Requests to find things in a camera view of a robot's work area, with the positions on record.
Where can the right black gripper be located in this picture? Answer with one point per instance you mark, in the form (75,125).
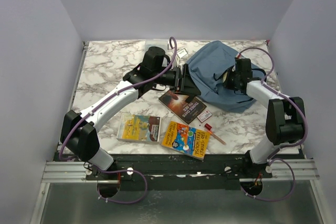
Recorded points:
(231,72)

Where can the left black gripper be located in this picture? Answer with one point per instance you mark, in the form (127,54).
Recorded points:
(184,83)

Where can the blue student backpack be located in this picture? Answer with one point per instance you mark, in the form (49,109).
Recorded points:
(207,67)

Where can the orange pink pen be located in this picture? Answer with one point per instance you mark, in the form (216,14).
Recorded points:
(217,138)

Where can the yellow glue stick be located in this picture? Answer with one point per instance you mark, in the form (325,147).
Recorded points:
(225,75)

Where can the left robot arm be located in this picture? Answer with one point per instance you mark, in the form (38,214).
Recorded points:
(80,129)

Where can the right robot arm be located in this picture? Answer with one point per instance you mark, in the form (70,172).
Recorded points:
(286,124)

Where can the dark Three Days book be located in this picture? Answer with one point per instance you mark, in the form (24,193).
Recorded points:
(185,108)

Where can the red white staples box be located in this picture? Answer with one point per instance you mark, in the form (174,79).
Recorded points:
(204,116)

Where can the clear plastic storage box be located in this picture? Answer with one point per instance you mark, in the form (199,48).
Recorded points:
(161,43)

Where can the yellow Treehouse book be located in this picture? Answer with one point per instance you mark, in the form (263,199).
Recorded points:
(186,140)

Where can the yellow blue paperback book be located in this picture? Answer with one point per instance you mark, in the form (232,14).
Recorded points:
(139,128)

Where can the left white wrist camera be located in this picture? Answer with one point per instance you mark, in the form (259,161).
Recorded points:
(180,56)

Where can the aluminium frame rail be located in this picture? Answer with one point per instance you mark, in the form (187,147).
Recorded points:
(74,172)

